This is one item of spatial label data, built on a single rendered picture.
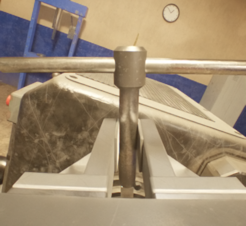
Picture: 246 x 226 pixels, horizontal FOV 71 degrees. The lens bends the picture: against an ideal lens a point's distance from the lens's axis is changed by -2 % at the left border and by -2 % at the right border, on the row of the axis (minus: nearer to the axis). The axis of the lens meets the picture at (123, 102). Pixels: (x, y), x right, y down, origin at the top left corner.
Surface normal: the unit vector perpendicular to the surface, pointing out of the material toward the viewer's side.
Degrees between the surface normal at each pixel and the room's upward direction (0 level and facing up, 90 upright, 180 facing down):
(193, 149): 90
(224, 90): 90
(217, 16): 90
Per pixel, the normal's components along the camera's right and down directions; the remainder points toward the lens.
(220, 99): 0.03, 0.29
